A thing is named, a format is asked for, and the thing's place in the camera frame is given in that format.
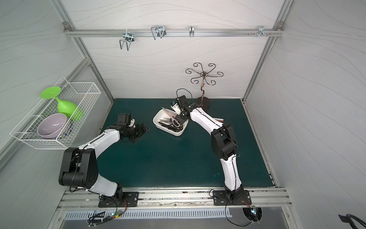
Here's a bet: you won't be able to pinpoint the white plastic storage box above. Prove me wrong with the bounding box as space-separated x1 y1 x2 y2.
153 109 189 136

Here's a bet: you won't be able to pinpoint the grey pink handled scissors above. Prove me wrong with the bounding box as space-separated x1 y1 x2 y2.
162 107 181 127

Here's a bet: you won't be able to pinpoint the black handled scissors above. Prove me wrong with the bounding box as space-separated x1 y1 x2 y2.
158 122 183 133

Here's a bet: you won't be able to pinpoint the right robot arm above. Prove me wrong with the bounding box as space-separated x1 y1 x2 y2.
171 103 244 200

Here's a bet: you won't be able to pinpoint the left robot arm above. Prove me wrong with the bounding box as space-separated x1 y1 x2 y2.
59 124 149 197

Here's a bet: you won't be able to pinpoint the brown metal hook stand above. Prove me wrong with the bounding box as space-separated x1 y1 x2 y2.
185 62 224 111

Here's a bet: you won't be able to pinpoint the orange white spoon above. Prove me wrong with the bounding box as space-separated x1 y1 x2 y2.
213 118 224 122

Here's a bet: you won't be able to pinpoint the green table mat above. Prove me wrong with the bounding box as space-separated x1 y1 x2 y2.
97 99 273 188

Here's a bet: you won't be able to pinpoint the green plastic goblet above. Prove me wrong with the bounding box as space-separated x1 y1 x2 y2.
40 86 84 122

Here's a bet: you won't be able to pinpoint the purple bowl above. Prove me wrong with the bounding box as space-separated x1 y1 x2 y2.
37 113 69 139

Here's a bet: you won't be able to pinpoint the small metal hook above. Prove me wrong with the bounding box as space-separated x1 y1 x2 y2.
189 26 194 38

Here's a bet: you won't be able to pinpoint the metal double hook middle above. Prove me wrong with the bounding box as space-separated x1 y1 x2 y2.
151 25 167 40

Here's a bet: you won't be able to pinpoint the metal double hook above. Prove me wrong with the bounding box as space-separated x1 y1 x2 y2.
119 30 134 50
151 25 167 40

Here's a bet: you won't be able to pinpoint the metal double hook left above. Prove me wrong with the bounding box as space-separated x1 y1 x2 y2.
119 30 134 50

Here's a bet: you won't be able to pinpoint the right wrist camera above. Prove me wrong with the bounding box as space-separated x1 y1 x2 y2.
170 95 190 113

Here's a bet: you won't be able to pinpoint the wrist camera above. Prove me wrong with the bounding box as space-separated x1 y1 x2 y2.
170 95 190 113
116 113 135 127

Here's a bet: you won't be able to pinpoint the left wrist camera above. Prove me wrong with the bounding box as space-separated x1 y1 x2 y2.
116 113 135 127

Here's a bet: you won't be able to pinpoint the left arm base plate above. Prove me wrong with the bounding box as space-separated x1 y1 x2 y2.
98 191 140 208

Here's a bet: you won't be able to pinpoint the white wire basket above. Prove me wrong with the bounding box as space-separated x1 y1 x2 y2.
10 77 101 150

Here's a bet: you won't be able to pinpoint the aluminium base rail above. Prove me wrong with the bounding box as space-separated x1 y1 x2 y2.
57 187 293 210

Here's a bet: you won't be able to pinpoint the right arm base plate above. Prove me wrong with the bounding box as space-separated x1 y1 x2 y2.
209 189 252 206

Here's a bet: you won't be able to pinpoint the white vented cable duct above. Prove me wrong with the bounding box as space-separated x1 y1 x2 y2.
64 208 232 220

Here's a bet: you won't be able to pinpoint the metal bracket hook right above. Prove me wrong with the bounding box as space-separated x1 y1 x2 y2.
248 26 273 37

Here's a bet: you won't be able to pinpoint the aluminium top rail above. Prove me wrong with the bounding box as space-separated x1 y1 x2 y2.
64 28 285 38

